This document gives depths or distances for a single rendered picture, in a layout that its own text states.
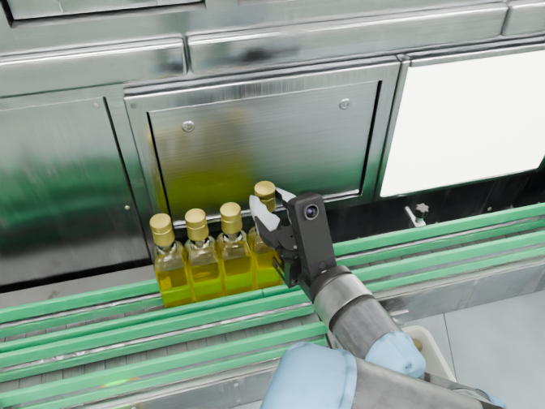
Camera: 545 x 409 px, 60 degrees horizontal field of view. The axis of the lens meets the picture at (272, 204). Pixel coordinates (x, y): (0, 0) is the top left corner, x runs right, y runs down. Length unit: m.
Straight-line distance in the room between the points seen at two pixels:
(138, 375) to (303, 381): 0.62
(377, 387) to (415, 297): 0.79
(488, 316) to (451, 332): 0.11
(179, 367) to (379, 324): 0.41
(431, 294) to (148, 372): 0.61
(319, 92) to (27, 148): 0.50
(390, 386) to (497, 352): 0.90
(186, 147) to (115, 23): 0.23
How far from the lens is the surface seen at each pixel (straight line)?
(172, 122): 0.82
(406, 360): 0.60
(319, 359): 0.31
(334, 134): 0.91
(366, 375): 0.31
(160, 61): 0.77
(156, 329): 0.91
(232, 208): 0.79
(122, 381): 0.91
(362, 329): 0.62
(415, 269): 1.04
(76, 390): 0.93
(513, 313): 1.28
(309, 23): 0.81
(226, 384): 0.94
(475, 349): 1.19
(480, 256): 1.11
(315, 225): 0.65
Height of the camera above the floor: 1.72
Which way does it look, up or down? 45 degrees down
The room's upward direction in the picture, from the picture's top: straight up
